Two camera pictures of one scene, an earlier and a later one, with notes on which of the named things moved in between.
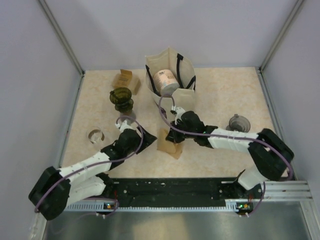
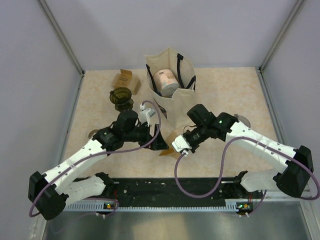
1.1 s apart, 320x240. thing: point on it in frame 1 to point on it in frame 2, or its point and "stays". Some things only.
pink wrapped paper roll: (165, 82) stays
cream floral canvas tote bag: (184, 98) stays
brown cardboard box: (125, 79) stays
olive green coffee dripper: (121, 97) stays
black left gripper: (148, 139) to (159, 144)
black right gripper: (173, 137) to (193, 147)
